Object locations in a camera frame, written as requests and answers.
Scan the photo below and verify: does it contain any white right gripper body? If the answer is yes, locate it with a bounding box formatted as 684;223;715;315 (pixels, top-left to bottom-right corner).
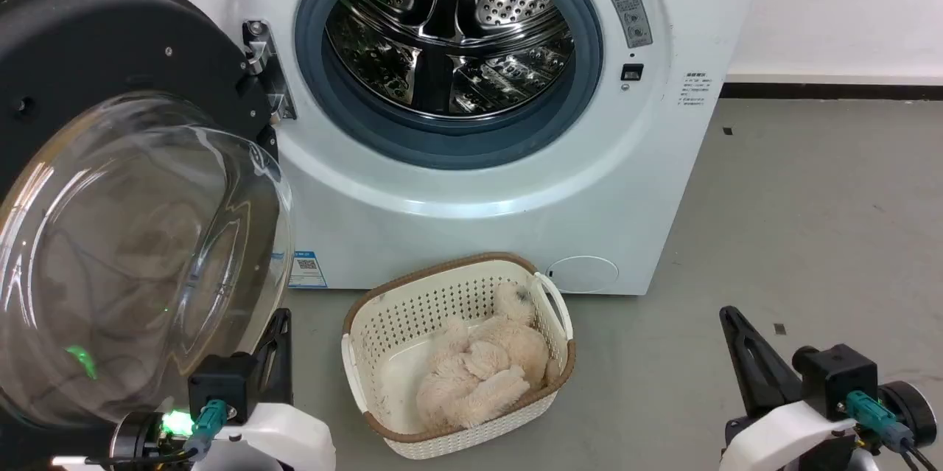
721;401;861;471

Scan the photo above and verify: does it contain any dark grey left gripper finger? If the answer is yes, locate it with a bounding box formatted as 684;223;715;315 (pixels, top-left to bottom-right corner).
253;308;294;407

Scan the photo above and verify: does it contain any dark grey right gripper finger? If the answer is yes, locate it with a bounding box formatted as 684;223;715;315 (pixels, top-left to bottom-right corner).
719;305;805;420

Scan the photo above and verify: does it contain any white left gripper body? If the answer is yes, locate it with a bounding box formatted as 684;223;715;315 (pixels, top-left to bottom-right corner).
199;401;337;471

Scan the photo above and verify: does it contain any white front-load washing machine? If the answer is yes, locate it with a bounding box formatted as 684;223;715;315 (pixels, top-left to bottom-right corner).
118;0;771;296

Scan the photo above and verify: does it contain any metal door hinge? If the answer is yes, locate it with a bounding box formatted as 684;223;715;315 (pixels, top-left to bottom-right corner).
242;19;298;122

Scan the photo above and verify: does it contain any black round glass washer door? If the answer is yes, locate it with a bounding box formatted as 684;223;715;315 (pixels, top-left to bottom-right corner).
0;0;295;431

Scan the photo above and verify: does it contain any blue white energy label sticker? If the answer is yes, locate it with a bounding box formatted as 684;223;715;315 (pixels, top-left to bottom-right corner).
287;250;328;289

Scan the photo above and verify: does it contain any cream perforated laundry basket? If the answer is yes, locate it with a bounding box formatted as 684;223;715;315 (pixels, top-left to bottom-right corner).
341;251;577;460

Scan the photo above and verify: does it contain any round white filter cover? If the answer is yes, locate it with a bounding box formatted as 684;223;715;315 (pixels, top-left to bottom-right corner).
547;256;620;293

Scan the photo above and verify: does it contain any cream fluffy plush toy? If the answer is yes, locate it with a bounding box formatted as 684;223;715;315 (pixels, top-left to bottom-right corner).
415;281;561;431

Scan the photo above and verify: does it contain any stainless steel perforated drum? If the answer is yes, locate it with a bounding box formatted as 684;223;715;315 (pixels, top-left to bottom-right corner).
324;0;575;118

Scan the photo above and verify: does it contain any grey warning sticker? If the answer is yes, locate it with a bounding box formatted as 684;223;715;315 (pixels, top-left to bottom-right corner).
606;0;654;49

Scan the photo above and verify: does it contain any teal left cable connector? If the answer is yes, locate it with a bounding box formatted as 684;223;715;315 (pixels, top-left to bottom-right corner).
183;399;229;461

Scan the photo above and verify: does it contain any teal cable connector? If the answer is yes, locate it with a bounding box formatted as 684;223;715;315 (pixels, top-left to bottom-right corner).
183;399;229;461
845;390;916;451

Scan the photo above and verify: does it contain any teal right cable connector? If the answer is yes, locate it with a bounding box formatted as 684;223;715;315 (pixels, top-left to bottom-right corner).
845;390;916;451

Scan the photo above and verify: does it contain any black wall baseboard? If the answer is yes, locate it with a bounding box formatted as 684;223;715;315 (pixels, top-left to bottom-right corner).
720;82;943;102

